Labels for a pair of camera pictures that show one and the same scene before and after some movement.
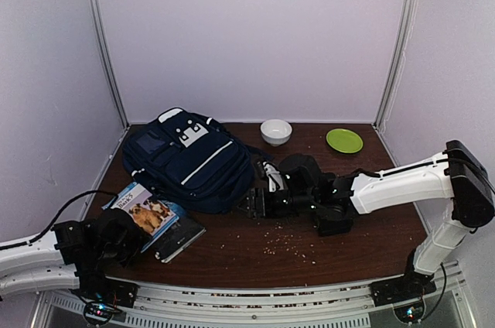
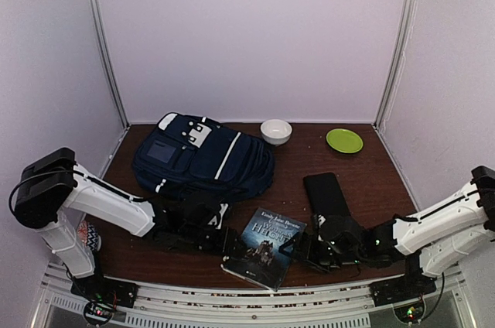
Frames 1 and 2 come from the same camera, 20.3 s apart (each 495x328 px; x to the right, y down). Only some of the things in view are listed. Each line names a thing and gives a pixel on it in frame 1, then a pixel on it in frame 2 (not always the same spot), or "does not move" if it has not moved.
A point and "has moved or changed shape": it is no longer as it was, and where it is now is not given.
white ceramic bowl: [275, 131] does not move
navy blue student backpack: [191, 159] has moved or changed shape
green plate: [344, 140] does not move
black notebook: [174, 240] has moved or changed shape
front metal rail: [336, 306] does not move
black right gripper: [257, 197] -> [301, 240]
